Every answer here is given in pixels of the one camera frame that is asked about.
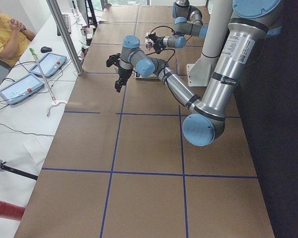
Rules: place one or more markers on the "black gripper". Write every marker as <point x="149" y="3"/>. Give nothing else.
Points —
<point x="157" y="42"/>
<point x="124" y="73"/>

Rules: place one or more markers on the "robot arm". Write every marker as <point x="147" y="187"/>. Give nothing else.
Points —
<point x="234" y="28"/>
<point x="187" y="21"/>

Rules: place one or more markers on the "white digital kitchen scale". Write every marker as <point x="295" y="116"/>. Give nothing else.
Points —
<point x="151" y="77"/>

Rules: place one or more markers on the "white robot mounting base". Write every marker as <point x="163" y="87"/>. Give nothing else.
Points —
<point x="200" y="73"/>

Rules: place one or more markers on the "far blue teach pendant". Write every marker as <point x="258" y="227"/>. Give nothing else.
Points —
<point x="51" y="63"/>

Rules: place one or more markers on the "blue teach pendant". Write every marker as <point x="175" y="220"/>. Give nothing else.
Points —
<point x="51" y="63"/>
<point x="21" y="89"/>

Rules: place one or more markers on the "black computer mouse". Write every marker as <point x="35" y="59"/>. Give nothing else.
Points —
<point x="45" y="49"/>

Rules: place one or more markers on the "black keyboard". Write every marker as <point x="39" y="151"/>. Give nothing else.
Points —
<point x="66" y="20"/>

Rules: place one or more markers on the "near blue teach pendant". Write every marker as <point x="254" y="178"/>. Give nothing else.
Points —
<point x="21" y="89"/>

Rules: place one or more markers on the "person in yellow shirt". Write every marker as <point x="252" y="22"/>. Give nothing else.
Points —
<point x="14" y="39"/>

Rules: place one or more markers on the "black tripod rod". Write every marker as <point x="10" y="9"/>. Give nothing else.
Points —
<point x="4" y="167"/>

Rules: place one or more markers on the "red cylinder tube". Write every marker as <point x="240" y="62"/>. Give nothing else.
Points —
<point x="11" y="211"/>

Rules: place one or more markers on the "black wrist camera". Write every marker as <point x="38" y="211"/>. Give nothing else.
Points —
<point x="113" y="60"/>

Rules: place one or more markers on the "aluminium frame post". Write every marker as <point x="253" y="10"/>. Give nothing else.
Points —
<point x="57" y="15"/>

